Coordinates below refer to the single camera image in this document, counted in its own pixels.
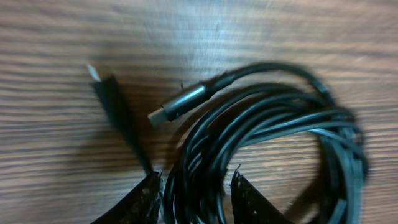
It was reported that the black usb cable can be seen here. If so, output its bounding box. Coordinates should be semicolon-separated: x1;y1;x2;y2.
86;62;371;224

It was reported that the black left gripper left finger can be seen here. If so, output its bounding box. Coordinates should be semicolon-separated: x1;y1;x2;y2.
91;172;161;224

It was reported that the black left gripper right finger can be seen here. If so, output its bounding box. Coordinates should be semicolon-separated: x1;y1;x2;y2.
230;166;293;224

